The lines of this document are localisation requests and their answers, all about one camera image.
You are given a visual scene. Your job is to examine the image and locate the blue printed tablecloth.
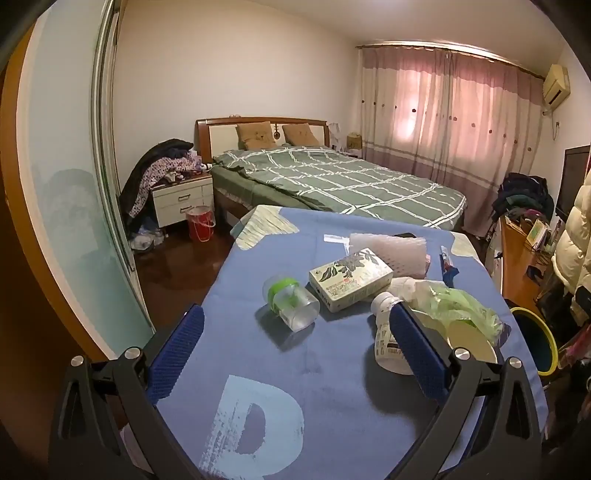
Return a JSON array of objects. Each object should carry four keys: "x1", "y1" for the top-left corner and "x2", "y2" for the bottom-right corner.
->
[{"x1": 122, "y1": 205, "x2": 550, "y2": 480}]

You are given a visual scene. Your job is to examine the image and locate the white plastic bottle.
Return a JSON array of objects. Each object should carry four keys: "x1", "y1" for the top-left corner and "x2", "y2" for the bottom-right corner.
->
[{"x1": 370, "y1": 292, "x2": 419, "y2": 374}]

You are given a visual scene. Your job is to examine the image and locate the wooden bed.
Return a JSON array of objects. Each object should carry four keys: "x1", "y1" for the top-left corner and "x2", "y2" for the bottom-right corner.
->
[{"x1": 194, "y1": 117, "x2": 467, "y2": 232}]

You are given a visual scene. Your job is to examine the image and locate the yellow rimmed blue bin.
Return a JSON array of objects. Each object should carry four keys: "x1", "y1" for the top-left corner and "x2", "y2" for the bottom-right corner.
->
[{"x1": 510, "y1": 307, "x2": 558, "y2": 374}]

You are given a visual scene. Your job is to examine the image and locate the leaf printed cardboard box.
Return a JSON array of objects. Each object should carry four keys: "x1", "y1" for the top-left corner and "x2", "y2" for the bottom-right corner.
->
[{"x1": 308, "y1": 248, "x2": 394, "y2": 313}]

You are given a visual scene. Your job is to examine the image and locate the pile of dark clothes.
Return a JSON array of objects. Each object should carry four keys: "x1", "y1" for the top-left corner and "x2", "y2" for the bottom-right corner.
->
[{"x1": 492, "y1": 173, "x2": 555, "y2": 222}]

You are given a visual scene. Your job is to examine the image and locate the red bucket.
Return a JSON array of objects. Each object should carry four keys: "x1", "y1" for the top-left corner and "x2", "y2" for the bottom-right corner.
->
[{"x1": 185, "y1": 206, "x2": 216, "y2": 243}]

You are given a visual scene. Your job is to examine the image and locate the cream puffer jacket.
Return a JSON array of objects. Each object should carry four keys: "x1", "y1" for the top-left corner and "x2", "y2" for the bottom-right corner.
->
[{"x1": 551, "y1": 168, "x2": 591, "y2": 319}]

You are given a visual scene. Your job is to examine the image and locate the cream air conditioner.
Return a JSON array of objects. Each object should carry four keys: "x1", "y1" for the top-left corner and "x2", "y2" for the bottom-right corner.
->
[{"x1": 542, "y1": 64, "x2": 571, "y2": 109}]

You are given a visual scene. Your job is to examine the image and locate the brown pillow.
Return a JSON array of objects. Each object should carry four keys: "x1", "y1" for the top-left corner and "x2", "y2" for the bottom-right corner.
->
[
  {"x1": 281, "y1": 123, "x2": 321, "y2": 147},
  {"x1": 235, "y1": 121, "x2": 277, "y2": 151}
]

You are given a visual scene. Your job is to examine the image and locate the pink foam wrap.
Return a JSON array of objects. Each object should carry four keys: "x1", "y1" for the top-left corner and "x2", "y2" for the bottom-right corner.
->
[{"x1": 347, "y1": 232, "x2": 431, "y2": 279}]

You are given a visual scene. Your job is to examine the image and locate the clear jar with green band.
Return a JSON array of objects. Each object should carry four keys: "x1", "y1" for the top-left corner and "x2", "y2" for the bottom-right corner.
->
[{"x1": 262, "y1": 275, "x2": 321, "y2": 332}]

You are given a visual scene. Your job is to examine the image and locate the cream paper bowl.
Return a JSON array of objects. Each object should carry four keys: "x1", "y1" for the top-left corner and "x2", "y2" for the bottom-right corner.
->
[{"x1": 444, "y1": 318, "x2": 498, "y2": 366}]

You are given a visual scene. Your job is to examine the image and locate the plastic bags on floor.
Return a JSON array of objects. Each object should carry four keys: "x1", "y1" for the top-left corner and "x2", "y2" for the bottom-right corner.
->
[{"x1": 129, "y1": 217, "x2": 165, "y2": 252}]

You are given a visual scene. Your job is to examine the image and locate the wooden desk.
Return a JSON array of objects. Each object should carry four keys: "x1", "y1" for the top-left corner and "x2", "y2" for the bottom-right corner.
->
[{"x1": 499, "y1": 217, "x2": 555, "y2": 315}]

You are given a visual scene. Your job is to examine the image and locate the white nightstand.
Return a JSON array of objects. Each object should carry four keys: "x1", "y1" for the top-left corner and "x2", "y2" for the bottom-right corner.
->
[{"x1": 151, "y1": 173, "x2": 214, "y2": 228}]

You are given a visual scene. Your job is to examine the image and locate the frosted glass wardrobe door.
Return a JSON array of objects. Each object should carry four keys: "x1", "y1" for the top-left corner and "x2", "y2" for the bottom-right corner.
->
[{"x1": 0, "y1": 0, "x2": 155, "y2": 361}]

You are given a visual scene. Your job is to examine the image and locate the green checked duvet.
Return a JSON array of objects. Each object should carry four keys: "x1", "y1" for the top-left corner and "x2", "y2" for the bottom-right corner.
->
[{"x1": 212, "y1": 145, "x2": 467, "y2": 230}]

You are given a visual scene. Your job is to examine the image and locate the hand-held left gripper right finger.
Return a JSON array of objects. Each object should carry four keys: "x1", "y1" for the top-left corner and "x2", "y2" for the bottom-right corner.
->
[{"x1": 389, "y1": 302, "x2": 544, "y2": 480}]

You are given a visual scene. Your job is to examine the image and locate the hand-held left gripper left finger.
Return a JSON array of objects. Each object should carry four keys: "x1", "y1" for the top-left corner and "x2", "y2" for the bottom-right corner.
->
[{"x1": 48, "y1": 304, "x2": 218, "y2": 480}]

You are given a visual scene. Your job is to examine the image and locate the green plastic bag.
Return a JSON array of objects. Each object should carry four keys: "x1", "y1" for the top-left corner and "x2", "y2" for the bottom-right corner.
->
[{"x1": 396, "y1": 278, "x2": 505, "y2": 347}]

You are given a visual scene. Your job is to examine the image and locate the black television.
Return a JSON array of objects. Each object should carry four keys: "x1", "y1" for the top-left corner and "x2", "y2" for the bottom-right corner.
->
[{"x1": 555, "y1": 145, "x2": 591, "y2": 222}]

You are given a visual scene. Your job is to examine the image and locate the upright green booklet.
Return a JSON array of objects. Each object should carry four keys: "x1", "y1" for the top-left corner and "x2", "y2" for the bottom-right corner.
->
[{"x1": 524, "y1": 219, "x2": 550, "y2": 252}]

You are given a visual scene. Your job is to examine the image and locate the pile of clothes on nightstand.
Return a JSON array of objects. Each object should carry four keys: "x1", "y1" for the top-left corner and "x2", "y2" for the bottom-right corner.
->
[{"x1": 119, "y1": 138, "x2": 213, "y2": 220}]

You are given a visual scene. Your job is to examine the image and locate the pink curtain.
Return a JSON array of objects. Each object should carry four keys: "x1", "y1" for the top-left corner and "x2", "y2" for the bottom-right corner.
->
[{"x1": 355, "y1": 44, "x2": 546, "y2": 195}]

